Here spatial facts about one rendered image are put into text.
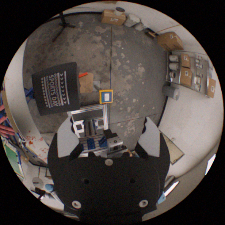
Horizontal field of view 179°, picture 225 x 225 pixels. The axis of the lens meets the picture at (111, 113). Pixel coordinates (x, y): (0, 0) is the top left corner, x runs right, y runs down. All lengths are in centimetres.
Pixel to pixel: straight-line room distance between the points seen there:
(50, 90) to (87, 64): 107
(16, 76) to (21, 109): 5
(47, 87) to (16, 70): 62
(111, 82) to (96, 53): 76
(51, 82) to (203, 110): 351
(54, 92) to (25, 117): 59
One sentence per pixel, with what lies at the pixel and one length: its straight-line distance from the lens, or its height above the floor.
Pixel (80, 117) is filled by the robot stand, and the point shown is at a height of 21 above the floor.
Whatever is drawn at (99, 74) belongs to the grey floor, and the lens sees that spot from 162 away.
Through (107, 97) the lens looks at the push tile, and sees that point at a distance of 68.
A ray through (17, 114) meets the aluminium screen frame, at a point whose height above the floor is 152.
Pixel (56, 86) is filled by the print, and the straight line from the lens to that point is 71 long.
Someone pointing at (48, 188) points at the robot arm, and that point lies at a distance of 82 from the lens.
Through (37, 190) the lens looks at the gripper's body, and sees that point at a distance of 103.
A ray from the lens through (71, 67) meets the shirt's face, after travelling 67.
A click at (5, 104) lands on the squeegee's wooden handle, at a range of 75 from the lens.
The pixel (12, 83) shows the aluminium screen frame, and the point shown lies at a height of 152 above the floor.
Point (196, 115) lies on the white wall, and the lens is 313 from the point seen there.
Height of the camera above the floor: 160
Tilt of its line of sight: 56 degrees down
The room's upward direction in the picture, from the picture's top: 145 degrees clockwise
